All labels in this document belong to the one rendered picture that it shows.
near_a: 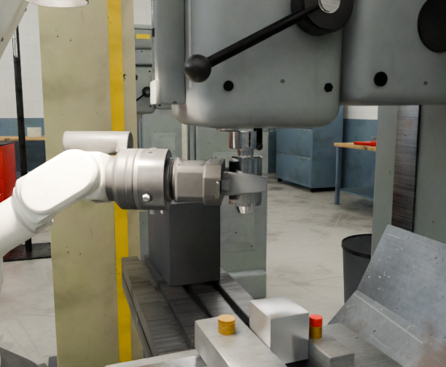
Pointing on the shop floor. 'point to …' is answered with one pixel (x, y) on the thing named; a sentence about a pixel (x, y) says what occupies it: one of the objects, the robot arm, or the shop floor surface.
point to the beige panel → (91, 52)
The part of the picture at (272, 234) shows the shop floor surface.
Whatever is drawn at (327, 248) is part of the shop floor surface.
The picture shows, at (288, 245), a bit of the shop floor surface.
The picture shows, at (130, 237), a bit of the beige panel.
